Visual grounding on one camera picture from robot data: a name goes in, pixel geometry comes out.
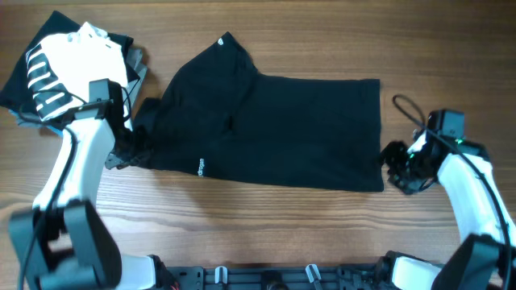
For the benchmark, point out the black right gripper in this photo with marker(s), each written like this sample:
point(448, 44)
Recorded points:
point(389, 157)

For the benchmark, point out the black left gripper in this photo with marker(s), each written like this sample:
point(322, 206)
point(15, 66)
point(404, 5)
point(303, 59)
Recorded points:
point(144, 151)

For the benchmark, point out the black t-shirt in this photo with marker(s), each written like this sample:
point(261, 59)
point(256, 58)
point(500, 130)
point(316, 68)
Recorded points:
point(222, 118)

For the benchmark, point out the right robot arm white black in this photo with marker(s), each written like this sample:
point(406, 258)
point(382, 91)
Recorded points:
point(487, 232)

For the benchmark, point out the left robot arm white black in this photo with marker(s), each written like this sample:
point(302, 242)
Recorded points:
point(61, 242)

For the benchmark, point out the grey folded shirt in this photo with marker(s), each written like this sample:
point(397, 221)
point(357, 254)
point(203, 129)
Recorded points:
point(137, 71)

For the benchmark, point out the blue folded shirt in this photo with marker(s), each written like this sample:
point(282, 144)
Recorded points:
point(24, 118)

